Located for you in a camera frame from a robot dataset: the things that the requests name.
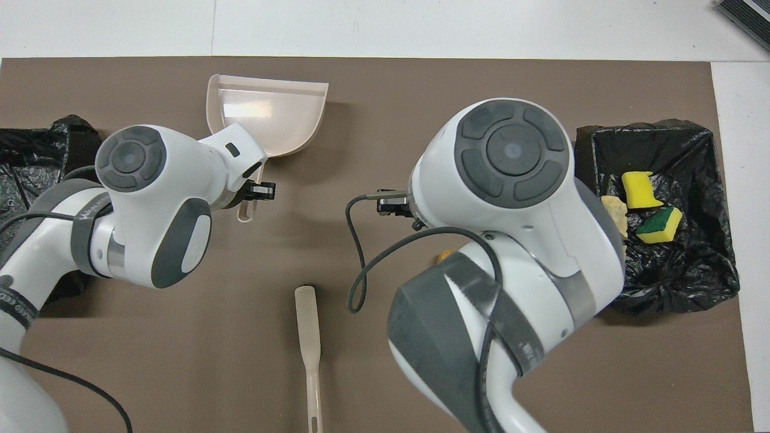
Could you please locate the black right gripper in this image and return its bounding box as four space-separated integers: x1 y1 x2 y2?
377 198 423 231

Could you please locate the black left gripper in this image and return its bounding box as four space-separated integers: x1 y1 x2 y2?
225 182 277 211

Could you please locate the beige plastic dustpan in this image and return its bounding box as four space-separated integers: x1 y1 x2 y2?
206 73 330 223

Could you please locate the beige hand brush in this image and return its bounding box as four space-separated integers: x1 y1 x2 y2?
294 286 324 433

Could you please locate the striped croissant bread piece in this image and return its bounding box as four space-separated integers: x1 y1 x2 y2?
602 195 629 238

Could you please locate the notched yellow sponge piece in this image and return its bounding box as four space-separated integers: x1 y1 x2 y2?
621 171 664 210

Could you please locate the large yellow green sponge piece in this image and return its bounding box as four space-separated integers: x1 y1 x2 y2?
636 206 684 245

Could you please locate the black bag lined bin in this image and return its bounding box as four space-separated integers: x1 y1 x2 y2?
0 114 105 306
574 118 741 316

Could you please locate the brown table mat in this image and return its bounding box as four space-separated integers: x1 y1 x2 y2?
0 57 756 433

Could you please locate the black ribbed device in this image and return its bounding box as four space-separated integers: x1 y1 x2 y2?
716 0 770 54

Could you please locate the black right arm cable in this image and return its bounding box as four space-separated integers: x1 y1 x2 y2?
346 191 524 433

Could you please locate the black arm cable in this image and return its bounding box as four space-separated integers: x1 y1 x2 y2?
0 210 133 433
346 191 524 433

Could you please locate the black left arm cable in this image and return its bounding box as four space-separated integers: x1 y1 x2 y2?
0 210 133 433

